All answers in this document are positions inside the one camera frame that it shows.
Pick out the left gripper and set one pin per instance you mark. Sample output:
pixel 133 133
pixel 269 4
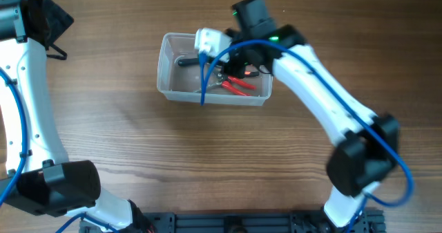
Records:
pixel 61 20

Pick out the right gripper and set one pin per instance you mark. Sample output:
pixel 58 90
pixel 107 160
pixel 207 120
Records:
pixel 237 70

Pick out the red handled cutting pliers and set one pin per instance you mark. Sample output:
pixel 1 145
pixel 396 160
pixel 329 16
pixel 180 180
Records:
pixel 231 84

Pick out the black red screwdriver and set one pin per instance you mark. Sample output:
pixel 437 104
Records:
pixel 186 62

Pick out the clear plastic container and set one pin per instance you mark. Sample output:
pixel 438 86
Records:
pixel 178 83

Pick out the orange black needle-nose pliers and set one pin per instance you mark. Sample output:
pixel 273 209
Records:
pixel 251 73

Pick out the silver metal wrench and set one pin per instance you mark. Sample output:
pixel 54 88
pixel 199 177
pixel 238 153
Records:
pixel 209 87

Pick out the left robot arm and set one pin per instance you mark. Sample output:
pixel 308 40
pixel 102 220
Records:
pixel 41 179

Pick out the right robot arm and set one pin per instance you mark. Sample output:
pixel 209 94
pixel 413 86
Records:
pixel 363 141

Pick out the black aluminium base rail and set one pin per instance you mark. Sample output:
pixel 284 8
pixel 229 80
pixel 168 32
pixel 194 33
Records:
pixel 371 220

